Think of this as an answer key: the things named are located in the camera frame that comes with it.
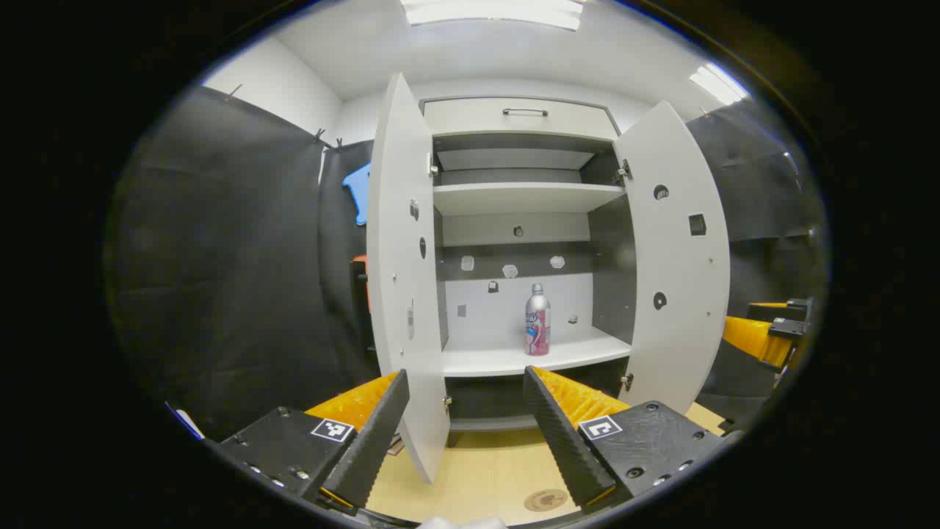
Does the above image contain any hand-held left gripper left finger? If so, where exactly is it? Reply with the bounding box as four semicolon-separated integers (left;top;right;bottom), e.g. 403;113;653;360
208;370;411;515

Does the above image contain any grey cabinet drawer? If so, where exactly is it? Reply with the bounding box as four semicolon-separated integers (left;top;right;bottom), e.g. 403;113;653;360
424;98;619;142

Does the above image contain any long ceiling light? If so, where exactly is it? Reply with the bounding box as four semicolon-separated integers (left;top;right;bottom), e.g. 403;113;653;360
400;0;585;32

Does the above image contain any grey cabinet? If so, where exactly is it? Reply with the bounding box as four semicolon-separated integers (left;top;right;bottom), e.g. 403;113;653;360
422;96;640;449

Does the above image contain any silver bottle with pink label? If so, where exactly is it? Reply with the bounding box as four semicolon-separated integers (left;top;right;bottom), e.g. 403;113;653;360
524;284;552;356

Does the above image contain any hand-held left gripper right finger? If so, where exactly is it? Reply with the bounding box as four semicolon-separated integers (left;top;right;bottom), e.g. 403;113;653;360
523;365;729;514

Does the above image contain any grey cabinet door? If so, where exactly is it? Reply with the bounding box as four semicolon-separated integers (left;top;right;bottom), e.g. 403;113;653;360
613;101;731;416
366;72;450;484

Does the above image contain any black backdrop cloth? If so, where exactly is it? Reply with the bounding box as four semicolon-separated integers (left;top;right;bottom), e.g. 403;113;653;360
106;84;827;442

